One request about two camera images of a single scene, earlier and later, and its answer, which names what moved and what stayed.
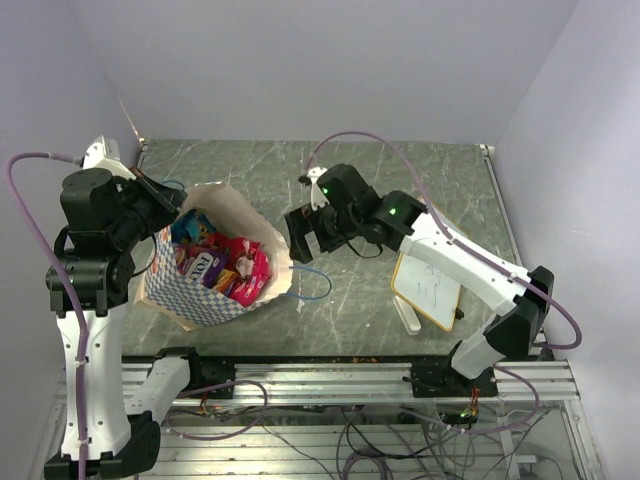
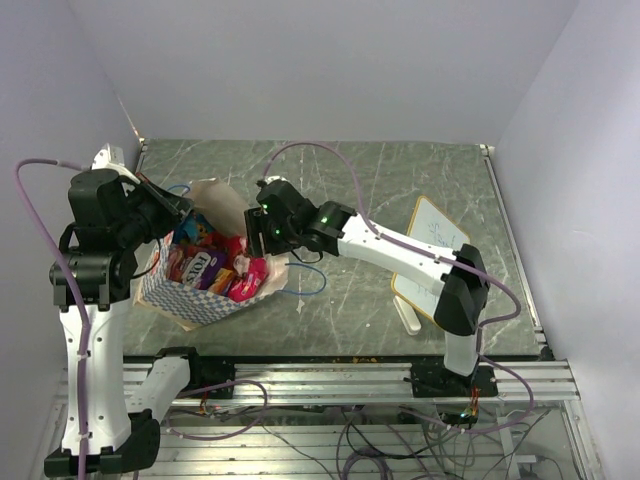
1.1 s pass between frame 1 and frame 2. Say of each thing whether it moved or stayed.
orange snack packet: stayed
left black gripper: stayed
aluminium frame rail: stayed
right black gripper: moved
